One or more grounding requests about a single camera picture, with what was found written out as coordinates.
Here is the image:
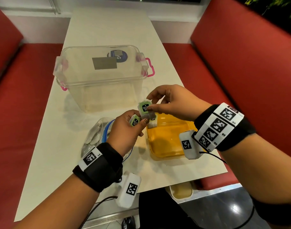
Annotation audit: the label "yellow tray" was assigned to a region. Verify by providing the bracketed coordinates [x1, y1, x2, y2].
[146, 113, 209, 162]

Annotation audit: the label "black left wristband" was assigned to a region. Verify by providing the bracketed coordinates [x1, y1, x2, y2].
[72, 142, 124, 193]

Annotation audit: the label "person's left hand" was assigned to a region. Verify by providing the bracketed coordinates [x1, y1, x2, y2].
[107, 109, 150, 157]

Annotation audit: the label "person's left forearm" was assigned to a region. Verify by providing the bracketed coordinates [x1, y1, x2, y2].
[13, 174, 101, 229]

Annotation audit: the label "green leafy plant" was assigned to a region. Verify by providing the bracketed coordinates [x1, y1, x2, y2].
[244, 0, 291, 22]

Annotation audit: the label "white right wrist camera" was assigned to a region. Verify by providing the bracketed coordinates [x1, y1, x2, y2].
[179, 130, 204, 160]

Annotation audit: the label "person's right forearm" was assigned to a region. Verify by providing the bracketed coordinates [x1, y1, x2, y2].
[218, 133, 291, 214]

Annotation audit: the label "clear storage box pink handles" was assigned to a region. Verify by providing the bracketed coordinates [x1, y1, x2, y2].
[53, 44, 156, 113]

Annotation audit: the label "black right camera cable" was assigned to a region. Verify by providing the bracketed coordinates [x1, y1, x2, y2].
[199, 151, 256, 229]

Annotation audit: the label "black wristband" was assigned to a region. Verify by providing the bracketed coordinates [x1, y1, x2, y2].
[72, 142, 124, 193]
[194, 102, 257, 153]

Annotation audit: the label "tea bags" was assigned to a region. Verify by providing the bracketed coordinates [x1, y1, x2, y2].
[129, 114, 142, 127]

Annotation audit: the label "person's right hand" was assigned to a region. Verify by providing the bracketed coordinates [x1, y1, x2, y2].
[146, 84, 213, 122]

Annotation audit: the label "black and white shoe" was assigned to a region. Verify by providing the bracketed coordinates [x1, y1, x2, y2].
[121, 216, 137, 229]

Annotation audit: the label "black right wristband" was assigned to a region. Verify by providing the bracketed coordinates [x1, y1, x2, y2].
[194, 102, 257, 153]

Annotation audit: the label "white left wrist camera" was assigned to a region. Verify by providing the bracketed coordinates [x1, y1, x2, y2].
[115, 171, 142, 209]

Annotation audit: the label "clear zip bag blue seal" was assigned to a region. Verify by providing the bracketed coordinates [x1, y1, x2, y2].
[81, 116, 136, 165]

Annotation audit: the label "person's black sleeve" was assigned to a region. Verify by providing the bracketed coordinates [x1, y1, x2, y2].
[251, 195, 291, 227]

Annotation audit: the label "person's black trousers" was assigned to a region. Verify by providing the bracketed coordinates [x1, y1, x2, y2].
[138, 188, 201, 229]

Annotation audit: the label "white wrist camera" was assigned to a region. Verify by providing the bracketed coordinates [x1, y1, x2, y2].
[179, 130, 204, 160]
[115, 171, 142, 209]

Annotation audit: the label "yellow lid under table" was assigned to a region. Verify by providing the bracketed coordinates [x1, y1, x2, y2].
[165, 180, 194, 201]

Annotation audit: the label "red bench seat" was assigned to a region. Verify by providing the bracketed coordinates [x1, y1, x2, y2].
[0, 2, 72, 229]
[162, 0, 291, 191]

